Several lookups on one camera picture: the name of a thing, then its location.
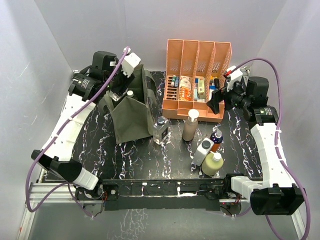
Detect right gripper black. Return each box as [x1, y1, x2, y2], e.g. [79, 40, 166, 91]
[206, 79, 251, 115]

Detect small clear bottle white cap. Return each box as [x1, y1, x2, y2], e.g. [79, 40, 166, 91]
[127, 90, 134, 98]

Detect olive green canvas bag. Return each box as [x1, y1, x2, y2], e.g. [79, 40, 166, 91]
[98, 64, 157, 144]

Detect clear square bottle black label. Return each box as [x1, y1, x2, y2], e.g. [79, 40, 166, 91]
[153, 116, 169, 145]

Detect clear square bottle yellow liquid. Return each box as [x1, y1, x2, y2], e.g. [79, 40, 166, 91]
[109, 90, 127, 102]

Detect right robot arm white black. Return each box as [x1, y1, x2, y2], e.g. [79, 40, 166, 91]
[207, 76, 304, 216]

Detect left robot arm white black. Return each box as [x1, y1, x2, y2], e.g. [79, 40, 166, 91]
[29, 47, 141, 200]

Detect green white small box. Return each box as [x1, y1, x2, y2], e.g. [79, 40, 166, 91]
[194, 76, 206, 102]

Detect red white snack packet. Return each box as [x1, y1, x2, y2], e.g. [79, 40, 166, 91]
[179, 75, 192, 101]

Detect orange plastic file organizer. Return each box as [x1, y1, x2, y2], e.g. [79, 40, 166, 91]
[162, 39, 232, 123]

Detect brown pump bottle white top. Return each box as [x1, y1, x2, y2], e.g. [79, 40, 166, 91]
[182, 109, 200, 142]

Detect dark blue orange pump bottle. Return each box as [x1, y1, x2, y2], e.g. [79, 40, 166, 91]
[210, 129, 223, 153]

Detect small blue tubes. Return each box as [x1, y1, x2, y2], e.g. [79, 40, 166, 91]
[171, 75, 179, 88]

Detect white bottle grey cap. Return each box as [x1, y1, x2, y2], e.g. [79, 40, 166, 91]
[193, 137, 214, 166]

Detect pale yellow bottle white cap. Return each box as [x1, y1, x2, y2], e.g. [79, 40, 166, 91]
[201, 152, 224, 176]

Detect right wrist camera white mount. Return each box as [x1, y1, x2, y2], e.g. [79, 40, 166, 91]
[223, 65, 243, 92]

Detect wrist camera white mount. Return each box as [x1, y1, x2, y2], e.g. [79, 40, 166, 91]
[121, 47, 141, 78]
[223, 65, 243, 92]

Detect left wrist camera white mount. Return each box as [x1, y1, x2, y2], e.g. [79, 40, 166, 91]
[121, 47, 141, 78]

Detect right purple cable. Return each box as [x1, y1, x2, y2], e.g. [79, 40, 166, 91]
[234, 57, 312, 240]

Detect purple cable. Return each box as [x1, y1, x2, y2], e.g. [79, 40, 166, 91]
[24, 45, 131, 218]
[234, 57, 312, 240]

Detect black front rail frame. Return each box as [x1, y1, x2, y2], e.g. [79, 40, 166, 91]
[75, 178, 247, 211]

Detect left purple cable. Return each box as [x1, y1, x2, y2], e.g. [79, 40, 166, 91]
[24, 45, 131, 218]

